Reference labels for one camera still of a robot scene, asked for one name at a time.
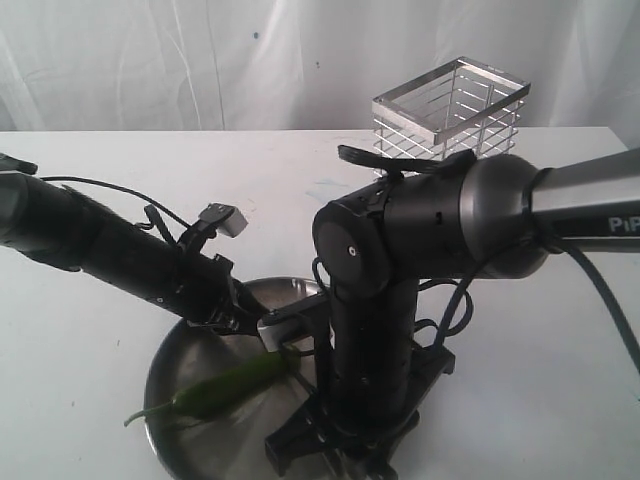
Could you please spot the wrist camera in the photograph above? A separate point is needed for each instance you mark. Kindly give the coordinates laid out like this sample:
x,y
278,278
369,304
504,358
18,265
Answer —
x,y
223,218
292,322

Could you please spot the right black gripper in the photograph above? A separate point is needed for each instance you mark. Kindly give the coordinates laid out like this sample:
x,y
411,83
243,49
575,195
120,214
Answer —
x,y
361,451

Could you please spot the black knife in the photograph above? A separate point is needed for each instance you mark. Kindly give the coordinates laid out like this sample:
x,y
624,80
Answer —
x,y
295,358

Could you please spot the wire metal utensil holder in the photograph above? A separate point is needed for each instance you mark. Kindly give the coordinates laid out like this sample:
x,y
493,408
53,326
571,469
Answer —
x,y
462,104

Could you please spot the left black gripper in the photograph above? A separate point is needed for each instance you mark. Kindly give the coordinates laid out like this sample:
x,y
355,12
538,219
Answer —
x,y
203,292

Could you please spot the green chili pepper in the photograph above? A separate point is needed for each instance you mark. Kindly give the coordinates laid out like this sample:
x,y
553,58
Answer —
x,y
224,392

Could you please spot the round stainless steel plate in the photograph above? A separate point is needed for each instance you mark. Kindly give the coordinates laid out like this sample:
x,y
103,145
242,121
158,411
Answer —
x,y
231,446

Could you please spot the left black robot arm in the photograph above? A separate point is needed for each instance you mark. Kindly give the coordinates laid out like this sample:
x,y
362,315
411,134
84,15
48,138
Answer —
x,y
65,229

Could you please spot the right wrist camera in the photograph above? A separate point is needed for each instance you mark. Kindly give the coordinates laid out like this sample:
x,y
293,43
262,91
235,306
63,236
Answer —
x,y
292,322

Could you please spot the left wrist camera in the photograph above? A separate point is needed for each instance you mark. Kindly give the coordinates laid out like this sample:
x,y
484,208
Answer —
x,y
223,218

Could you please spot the white backdrop curtain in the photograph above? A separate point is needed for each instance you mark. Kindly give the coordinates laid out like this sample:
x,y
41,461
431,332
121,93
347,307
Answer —
x,y
235,65

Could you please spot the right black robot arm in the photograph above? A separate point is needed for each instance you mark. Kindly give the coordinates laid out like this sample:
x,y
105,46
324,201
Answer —
x,y
401,254

